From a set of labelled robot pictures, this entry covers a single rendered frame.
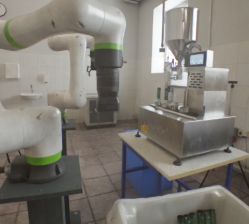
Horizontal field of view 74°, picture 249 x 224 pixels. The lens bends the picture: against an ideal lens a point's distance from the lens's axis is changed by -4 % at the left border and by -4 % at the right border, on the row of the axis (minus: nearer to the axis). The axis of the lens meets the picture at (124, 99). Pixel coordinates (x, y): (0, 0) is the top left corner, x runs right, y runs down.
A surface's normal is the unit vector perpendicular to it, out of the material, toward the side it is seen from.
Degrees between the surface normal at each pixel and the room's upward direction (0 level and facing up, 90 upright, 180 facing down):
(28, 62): 90
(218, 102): 90
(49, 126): 89
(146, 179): 90
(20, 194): 0
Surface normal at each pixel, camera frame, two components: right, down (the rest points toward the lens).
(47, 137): 0.62, 0.11
